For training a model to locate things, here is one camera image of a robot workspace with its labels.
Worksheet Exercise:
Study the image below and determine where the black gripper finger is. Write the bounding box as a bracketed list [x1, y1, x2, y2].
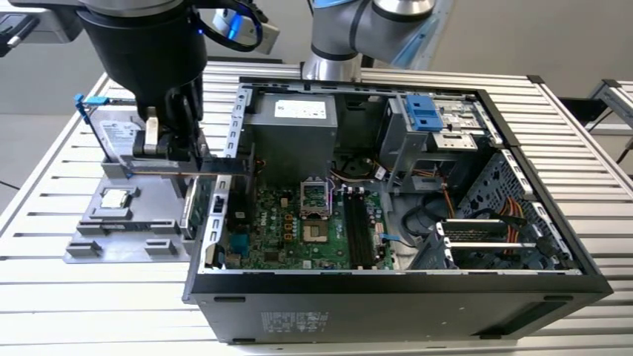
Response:
[132, 106, 185, 163]
[163, 87, 209, 161]

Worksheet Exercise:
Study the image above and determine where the green graphics card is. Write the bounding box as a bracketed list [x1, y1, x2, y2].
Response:
[179, 174, 219, 244]

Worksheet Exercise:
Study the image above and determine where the blue RAM stick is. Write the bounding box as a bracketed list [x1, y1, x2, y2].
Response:
[120, 155, 240, 176]

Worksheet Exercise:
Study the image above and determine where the aluminium side table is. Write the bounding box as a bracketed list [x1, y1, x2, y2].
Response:
[585, 77, 633, 136]

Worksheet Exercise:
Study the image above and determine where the power supply wire bundle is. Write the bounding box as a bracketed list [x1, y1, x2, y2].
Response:
[329, 162, 395, 185]

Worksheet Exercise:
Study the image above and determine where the grey power supply unit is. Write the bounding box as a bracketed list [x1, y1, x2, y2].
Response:
[244, 92, 340, 188]

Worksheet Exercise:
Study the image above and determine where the blue data wire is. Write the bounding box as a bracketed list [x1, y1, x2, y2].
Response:
[375, 232, 420, 248]

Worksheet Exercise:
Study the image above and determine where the grey parts rack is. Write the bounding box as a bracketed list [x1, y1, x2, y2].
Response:
[63, 155, 201, 265]

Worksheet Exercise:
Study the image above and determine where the CPU socket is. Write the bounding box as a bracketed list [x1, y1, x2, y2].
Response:
[301, 219, 332, 244]

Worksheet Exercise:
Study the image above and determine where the blue plastic drive latch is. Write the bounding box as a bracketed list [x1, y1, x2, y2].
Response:
[404, 94, 445, 132]

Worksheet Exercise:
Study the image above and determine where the orange yellow wire bundle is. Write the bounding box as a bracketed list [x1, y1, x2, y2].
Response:
[497, 195, 542, 260]

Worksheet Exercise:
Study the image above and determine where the black RAM slot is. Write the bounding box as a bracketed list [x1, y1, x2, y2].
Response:
[360, 187, 377, 270]
[355, 187, 371, 270]
[348, 187, 365, 270]
[344, 187, 360, 270]

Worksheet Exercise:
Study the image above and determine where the black wire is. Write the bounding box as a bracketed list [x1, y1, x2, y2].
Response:
[401, 195, 449, 248]

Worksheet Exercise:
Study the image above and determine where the hard disk in blue carrier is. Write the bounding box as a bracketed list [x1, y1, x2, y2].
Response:
[73, 94, 149, 166]

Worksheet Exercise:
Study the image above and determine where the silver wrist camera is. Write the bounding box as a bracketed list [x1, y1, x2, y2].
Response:
[211, 5, 283, 56]

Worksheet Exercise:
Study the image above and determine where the thin metal locking lever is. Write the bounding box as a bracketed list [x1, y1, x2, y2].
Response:
[325, 179, 339, 218]

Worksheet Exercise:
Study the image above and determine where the black round case speaker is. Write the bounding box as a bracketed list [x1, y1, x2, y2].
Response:
[344, 157, 376, 177]

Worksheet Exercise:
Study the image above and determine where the perforated metal disk bay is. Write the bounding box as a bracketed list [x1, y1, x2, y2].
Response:
[409, 148, 570, 271]

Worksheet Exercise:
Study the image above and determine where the silver socket cover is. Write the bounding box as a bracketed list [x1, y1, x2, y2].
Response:
[299, 177, 332, 219]

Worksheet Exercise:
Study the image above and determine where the green motherboard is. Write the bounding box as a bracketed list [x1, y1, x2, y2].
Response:
[224, 181, 397, 271]

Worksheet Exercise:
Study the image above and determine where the grey metal disk bay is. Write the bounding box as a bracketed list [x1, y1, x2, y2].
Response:
[379, 92, 501, 194]

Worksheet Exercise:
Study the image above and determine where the silver CPU chip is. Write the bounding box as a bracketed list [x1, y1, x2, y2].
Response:
[100, 188, 133, 209]

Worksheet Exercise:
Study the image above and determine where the black PC case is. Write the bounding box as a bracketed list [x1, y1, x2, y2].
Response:
[181, 76, 614, 344]

